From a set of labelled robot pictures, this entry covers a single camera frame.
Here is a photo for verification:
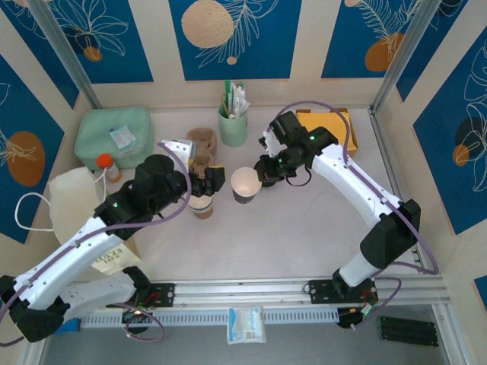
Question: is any brown kraft paper cup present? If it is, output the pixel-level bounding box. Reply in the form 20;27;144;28
189;192;215;221

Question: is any brown pulp cup carrier stack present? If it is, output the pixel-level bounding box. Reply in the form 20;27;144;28
186;128;218;179

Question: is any white paper takeout bag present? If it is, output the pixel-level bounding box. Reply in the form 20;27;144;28
14;166;142;277

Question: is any yellow paper napkin stack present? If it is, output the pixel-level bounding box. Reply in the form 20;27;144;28
297;111;357;151

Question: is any mint green utensil holder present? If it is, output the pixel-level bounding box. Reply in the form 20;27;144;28
217;103;249;148

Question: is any orange cap small bottle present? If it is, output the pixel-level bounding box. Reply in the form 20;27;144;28
95;153;123;183

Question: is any brown cardboard napkin tray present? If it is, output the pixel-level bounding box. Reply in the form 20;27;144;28
295;108;359;159

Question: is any small clear wipe packet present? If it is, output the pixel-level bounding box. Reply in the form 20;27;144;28
109;125;137;150

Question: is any mint green zip pouch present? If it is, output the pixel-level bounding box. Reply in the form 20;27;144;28
75;106;156;171

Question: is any white blue wet wipes packet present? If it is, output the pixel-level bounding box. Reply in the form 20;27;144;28
227;306;266;345

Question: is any small blue plastic piece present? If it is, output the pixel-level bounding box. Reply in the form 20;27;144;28
53;318;81;335

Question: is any black ribbed plastic block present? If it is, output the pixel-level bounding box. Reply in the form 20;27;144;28
376;315;438;348

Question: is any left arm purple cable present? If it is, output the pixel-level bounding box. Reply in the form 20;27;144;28
0;142;193;347

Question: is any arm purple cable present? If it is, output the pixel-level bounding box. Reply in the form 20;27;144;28
0;142;193;347
266;100;441;332

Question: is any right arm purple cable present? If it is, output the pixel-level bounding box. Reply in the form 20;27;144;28
266;100;441;332

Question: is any aluminium table side rail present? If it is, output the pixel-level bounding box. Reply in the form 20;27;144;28
368;107;433;275

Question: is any aluminium mounting rail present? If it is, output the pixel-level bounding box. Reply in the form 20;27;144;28
68;275;446;313

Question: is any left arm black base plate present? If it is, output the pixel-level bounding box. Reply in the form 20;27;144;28
131;281;176;309

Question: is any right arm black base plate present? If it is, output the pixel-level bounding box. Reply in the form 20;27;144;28
307;278;378;305

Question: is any white slotted cable duct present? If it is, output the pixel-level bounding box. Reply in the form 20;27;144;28
81;308;339;329

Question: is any aluminium frame post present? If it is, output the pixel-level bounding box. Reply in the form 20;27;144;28
27;0;103;111
371;0;437;111

